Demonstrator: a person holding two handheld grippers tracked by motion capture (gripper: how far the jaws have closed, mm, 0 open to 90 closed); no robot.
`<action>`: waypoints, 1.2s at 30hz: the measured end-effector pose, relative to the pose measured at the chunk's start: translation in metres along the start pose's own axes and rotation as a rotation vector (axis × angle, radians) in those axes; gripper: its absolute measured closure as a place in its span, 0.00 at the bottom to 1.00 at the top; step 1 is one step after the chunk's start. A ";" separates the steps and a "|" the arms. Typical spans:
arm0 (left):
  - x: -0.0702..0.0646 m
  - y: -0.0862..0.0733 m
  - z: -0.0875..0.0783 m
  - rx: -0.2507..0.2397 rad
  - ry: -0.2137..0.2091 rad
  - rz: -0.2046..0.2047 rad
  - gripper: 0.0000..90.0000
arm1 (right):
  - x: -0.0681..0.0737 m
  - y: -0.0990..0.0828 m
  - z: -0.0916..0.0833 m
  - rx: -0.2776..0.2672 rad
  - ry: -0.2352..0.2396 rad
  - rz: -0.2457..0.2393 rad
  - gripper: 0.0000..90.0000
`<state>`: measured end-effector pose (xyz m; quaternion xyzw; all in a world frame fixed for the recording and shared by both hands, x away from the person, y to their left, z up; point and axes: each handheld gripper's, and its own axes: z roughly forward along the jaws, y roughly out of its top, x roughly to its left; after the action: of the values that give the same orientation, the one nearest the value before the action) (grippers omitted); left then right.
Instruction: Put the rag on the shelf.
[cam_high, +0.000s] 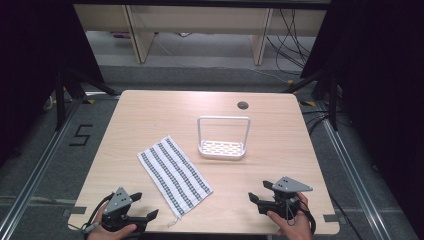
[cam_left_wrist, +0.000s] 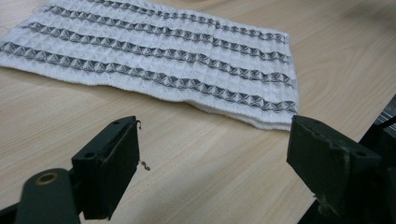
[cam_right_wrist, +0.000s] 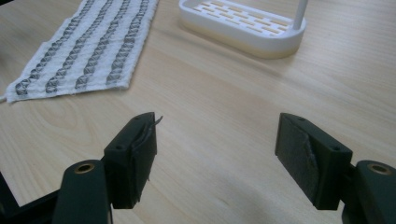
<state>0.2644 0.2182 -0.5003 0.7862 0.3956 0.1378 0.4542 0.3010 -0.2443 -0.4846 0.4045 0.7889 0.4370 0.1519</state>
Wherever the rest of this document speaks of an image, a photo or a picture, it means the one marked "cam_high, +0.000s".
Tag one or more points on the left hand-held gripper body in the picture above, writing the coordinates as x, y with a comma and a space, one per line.
119, 200

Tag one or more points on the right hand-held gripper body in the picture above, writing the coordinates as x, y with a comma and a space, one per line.
288, 185

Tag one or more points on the striped white dishcloth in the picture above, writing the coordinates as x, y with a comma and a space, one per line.
175, 176

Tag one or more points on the person's left hand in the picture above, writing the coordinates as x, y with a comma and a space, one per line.
110, 235

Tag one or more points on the person's right hand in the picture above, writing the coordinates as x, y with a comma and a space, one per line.
296, 228

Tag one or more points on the grey tape strip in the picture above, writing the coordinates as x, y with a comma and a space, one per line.
75, 210
331, 218

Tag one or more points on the black tape floor mark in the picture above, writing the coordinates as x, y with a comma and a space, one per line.
81, 135

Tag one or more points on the yellow black tape piece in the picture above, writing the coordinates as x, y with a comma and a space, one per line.
308, 103
88, 101

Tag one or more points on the black metal stand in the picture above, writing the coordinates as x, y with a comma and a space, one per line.
60, 100
333, 100

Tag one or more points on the beige wooden desk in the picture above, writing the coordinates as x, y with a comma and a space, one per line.
200, 20

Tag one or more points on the aluminium floor rail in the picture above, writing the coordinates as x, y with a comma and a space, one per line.
36, 170
353, 180

